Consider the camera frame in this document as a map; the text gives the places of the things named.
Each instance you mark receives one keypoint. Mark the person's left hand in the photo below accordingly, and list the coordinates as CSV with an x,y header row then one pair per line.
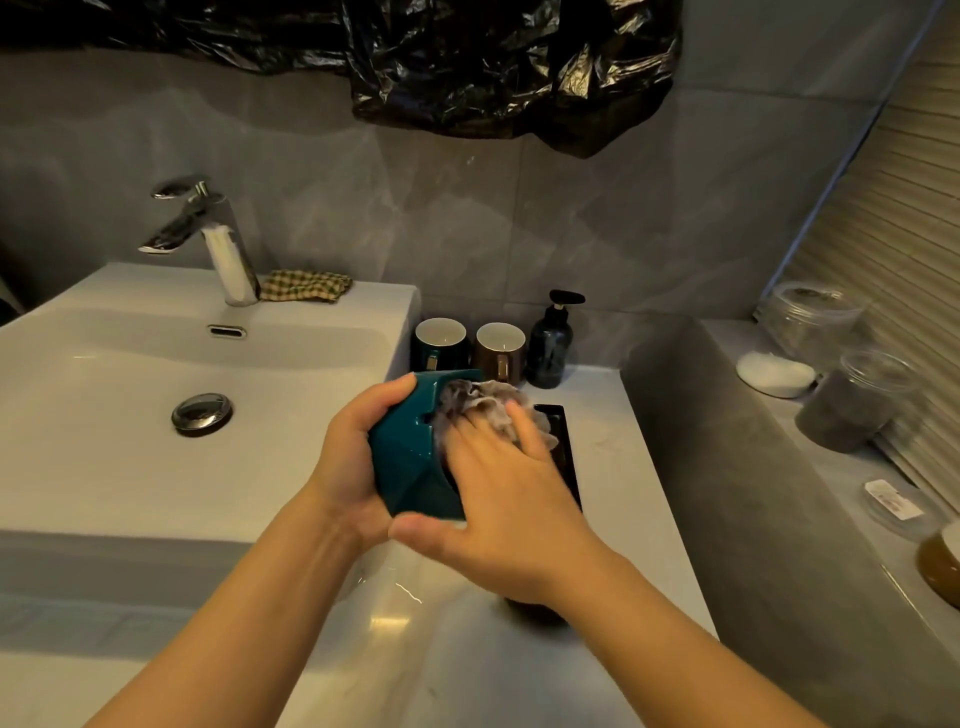
x,y
346,480

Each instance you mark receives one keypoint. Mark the person's right hand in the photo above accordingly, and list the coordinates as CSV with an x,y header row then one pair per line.
x,y
510,525

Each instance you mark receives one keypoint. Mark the person's right thumb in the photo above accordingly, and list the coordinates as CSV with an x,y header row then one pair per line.
x,y
427,531

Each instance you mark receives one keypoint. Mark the person's left thumb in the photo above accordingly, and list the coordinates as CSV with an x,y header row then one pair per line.
x,y
379,406

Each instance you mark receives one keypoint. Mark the teal faceted ceramic cup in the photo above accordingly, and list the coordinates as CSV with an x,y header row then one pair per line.
x,y
409,457

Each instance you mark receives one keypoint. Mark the grey cleaning cloth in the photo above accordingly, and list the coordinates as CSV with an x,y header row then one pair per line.
x,y
487,405

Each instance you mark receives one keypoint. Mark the person's right forearm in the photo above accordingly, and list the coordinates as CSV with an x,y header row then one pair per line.
x,y
675,652

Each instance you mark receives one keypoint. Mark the person's left forearm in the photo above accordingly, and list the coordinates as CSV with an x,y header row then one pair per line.
x,y
247,630

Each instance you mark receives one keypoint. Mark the dark green mug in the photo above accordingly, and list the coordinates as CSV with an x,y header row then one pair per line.
x,y
441,343

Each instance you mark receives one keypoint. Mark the brown mug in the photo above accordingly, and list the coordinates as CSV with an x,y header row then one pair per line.
x,y
499,351

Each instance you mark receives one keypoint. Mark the checkered folded cloth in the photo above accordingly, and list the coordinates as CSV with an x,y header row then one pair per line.
x,y
306,286

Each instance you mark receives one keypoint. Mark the black rectangular tray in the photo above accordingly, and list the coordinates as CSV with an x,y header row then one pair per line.
x,y
566,450

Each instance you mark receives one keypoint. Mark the chrome sink overflow slot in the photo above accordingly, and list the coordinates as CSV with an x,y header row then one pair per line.
x,y
226,331

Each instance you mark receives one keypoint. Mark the chrome sink drain stopper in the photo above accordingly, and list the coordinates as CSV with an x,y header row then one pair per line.
x,y
201,413

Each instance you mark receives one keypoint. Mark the dark pump soap bottle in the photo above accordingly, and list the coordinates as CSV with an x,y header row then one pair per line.
x,y
550,345

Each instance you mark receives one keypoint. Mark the white ceramic sink basin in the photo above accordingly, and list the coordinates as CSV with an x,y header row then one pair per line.
x,y
150,420

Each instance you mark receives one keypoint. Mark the chrome faucet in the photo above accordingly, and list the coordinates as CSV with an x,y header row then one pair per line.
x,y
214,240

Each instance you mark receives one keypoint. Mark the black plastic bag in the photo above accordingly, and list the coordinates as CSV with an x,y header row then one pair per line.
x,y
480,60

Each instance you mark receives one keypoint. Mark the white round lid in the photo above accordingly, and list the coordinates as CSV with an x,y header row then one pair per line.
x,y
775,373

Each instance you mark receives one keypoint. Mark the clear empty plastic jar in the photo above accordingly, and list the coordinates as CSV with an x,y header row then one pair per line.
x,y
814,319

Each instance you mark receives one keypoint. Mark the clear jar with dark contents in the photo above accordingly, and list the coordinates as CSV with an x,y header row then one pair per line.
x,y
855,401

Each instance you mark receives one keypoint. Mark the amber jar with white lid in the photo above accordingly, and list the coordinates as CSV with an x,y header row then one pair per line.
x,y
941,562

